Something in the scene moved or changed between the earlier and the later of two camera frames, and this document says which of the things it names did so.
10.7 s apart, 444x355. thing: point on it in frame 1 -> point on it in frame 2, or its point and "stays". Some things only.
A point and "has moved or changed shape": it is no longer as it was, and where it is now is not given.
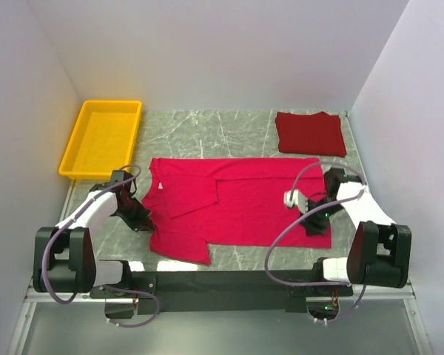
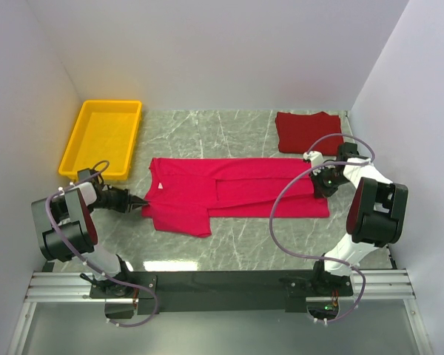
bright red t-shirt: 192,203 has moved or changed shape
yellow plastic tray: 103,140 stays
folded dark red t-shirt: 317,133 stays
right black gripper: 313,229 -> 320,190
